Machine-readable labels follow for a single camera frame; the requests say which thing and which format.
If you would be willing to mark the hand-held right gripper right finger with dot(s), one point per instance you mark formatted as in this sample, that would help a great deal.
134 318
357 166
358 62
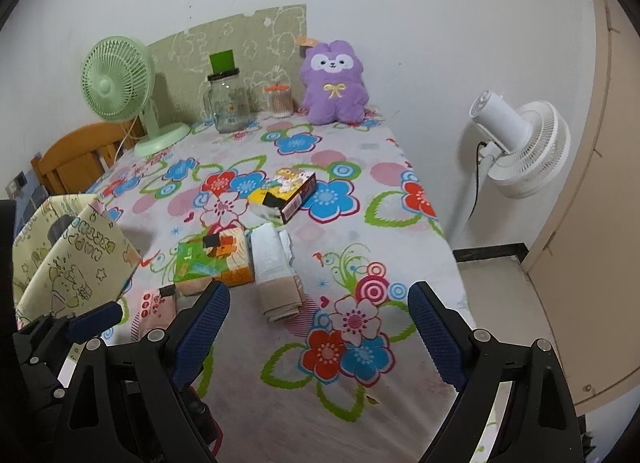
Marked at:
437 338

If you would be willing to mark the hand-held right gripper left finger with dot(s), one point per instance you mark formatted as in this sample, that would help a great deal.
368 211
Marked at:
200 333

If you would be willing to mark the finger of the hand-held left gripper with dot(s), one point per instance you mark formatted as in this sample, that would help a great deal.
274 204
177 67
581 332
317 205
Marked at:
95 318

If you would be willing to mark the pink packet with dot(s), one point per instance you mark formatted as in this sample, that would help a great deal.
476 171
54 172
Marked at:
155 310

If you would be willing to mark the cream printed fabric storage box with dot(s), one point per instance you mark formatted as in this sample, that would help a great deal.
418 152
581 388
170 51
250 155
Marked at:
75 268

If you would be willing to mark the beige white cloth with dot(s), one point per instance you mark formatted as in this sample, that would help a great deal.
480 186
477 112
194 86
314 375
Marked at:
270 253

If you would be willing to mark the small cartoon printed box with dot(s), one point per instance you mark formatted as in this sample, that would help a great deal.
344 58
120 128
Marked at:
290 193

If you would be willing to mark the black baseboard strip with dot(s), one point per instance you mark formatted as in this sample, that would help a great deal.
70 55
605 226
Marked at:
490 252

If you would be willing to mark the wooden chair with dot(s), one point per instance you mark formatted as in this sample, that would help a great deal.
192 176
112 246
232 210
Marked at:
70 158

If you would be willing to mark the beige door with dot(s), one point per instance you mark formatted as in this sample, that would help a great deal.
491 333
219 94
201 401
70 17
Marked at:
600 218

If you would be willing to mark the white standing fan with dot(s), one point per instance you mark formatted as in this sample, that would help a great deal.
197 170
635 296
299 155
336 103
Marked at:
530 143

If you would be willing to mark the glass jar with green lid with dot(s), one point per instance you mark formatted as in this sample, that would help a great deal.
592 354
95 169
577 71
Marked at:
227 103

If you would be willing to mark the green desk fan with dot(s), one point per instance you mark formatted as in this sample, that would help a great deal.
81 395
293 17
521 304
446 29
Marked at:
112 80

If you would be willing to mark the small cotton swab jar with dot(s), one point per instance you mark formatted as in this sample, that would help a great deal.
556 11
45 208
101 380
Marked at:
280 102

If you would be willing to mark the purple plush toy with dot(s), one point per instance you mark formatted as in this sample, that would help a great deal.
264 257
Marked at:
332 93

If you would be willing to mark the green printed board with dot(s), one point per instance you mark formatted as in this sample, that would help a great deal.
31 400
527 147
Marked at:
185 50

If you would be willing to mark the wall socket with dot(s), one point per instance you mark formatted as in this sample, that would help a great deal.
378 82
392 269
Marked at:
16 183

